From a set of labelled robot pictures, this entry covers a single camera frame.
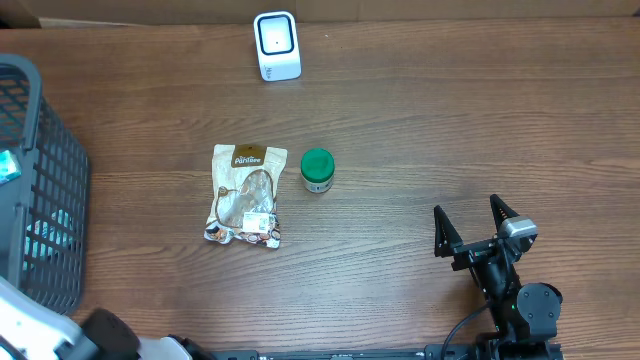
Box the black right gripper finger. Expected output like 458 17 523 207
434 206 463 257
490 194 519 231

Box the green lid jar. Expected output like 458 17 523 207
300 148 335 193

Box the brown clear snack bag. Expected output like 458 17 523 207
204 144 288 249

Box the teal tissue pack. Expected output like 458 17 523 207
24 210 76 260

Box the small teal gum pack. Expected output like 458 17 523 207
0 150 22 185

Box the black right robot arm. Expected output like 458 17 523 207
425 194 563 360

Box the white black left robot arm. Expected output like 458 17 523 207
1 279 214 360

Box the white barcode scanner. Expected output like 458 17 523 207
253 11 302 82

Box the grey plastic mesh basket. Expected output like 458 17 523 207
1 54 91 315

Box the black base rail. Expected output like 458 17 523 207
209 344 481 360

